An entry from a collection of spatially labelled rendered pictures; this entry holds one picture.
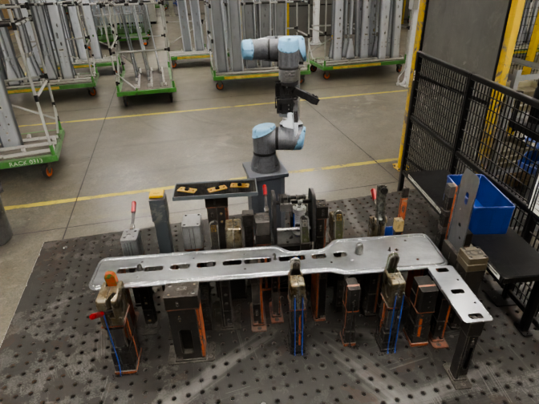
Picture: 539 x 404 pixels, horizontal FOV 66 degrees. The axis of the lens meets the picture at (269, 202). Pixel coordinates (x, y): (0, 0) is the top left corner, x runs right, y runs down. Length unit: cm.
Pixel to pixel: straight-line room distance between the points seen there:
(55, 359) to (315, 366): 101
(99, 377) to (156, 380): 22
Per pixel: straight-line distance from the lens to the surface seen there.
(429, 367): 176
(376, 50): 974
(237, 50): 842
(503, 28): 364
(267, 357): 171
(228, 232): 171
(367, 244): 177
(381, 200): 180
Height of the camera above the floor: 200
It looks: 29 degrees down
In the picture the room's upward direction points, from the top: 2 degrees counter-clockwise
